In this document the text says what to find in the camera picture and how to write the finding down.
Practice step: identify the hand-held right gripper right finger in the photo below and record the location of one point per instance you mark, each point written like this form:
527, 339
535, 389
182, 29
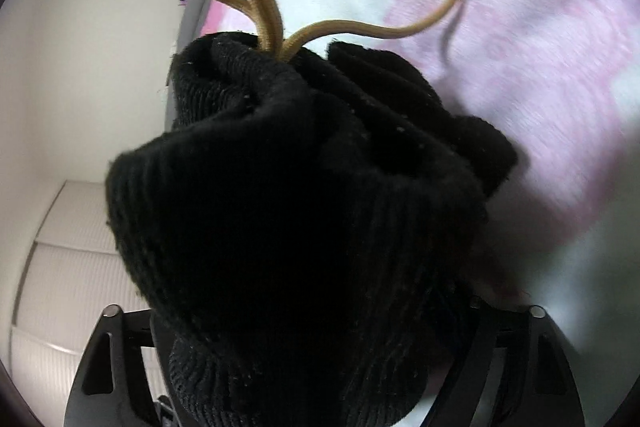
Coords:
532, 357

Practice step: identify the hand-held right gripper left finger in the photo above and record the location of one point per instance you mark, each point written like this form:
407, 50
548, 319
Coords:
100, 357

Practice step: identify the white louvered wardrobe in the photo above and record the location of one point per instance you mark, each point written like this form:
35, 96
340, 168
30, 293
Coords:
65, 257

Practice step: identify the pink floral blanket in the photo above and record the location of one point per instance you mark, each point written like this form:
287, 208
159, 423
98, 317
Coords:
525, 57

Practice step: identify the grey padded headboard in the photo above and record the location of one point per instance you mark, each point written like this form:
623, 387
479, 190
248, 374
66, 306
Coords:
192, 14

